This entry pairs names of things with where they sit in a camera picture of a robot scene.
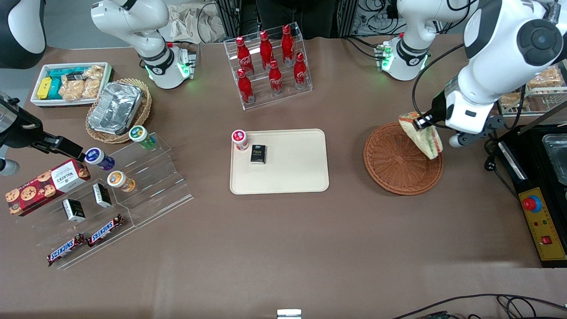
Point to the person in black clothes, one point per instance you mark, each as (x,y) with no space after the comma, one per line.
(294,17)

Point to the aluminium foil container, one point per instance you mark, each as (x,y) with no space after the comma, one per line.
(115,108)

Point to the yellow snack packet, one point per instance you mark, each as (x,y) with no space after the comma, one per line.
(44,88)

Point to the Snickers chocolate bar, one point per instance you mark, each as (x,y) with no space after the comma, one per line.
(105,231)
(65,250)

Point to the red emergency stop button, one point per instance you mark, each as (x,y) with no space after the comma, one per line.
(531,204)

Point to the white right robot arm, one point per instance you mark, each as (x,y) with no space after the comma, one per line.
(133,17)

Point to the black aluminium frame post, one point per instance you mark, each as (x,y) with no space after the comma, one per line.
(230,17)
(349,15)

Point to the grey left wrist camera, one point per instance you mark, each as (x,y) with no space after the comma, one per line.
(460,140)

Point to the steel pan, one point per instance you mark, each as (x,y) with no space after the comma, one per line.
(558,159)

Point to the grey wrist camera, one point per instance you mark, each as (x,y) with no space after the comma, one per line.
(460,140)
(8,168)

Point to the light wicker basket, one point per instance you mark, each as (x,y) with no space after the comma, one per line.
(144,110)

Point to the purple snack cup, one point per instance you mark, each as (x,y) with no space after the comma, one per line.
(98,158)

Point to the round brown wicker basket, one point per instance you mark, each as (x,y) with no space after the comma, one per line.
(394,164)

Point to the white rectangular snack bin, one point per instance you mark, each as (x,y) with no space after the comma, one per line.
(40,103)

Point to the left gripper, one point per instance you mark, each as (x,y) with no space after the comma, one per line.
(437,109)

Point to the beige plastic tray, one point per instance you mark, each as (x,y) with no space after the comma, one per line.
(292,173)

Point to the golden pastry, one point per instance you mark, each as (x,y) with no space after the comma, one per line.
(511,99)
(547,77)

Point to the red-lid snack cup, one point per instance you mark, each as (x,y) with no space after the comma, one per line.
(239,139)

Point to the small black box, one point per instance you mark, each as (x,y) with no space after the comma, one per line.
(73,211)
(258,154)
(101,196)

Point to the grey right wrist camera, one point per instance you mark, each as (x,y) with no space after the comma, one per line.
(8,168)

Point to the clear acrylic bottle rack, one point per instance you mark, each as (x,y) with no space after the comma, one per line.
(288,95)

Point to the teal snack box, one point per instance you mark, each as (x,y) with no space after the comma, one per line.
(64,71)

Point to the teal snack packet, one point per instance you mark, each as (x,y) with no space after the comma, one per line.
(55,88)

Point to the orange snack cup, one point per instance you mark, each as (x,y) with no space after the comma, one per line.
(119,180)

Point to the red Walkers cookie box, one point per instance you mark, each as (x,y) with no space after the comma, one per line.
(44,186)

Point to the small silver metal object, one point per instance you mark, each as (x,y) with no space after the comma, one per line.
(289,314)

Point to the clear acrylic tiered stand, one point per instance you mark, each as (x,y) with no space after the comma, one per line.
(150,190)

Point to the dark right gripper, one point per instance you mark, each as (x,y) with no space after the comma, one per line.
(18,135)

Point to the clear pastry display rack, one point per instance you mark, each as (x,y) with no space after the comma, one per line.
(538,91)

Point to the black appliance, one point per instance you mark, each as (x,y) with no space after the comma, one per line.
(527,170)

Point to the green-lid snack cup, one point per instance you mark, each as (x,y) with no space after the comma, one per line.
(141,136)

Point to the yellow control panel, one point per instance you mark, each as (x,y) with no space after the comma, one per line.
(547,226)

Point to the red cola bottle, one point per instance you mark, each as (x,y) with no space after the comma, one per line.
(244,57)
(275,79)
(266,51)
(245,88)
(300,73)
(287,46)

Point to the clear bag of cookies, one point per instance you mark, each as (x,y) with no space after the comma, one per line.
(71,91)
(95,72)
(91,87)

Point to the beige crumpled bag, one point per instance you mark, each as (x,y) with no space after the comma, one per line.
(181,26)

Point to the triangular sandwich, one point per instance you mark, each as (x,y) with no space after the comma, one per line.
(427,142)

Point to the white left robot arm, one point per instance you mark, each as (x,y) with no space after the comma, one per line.
(500,44)

